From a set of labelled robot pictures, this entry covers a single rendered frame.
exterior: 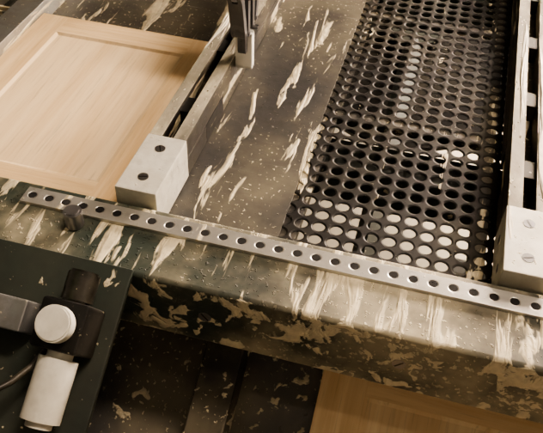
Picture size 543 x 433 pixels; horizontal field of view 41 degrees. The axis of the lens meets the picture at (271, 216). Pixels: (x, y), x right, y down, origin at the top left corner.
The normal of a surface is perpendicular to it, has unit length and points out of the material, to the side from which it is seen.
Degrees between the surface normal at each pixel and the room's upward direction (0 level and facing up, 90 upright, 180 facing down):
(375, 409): 90
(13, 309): 90
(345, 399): 90
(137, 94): 58
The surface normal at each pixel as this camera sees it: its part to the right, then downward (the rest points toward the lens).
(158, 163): 0.03, -0.71
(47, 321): -0.11, -0.25
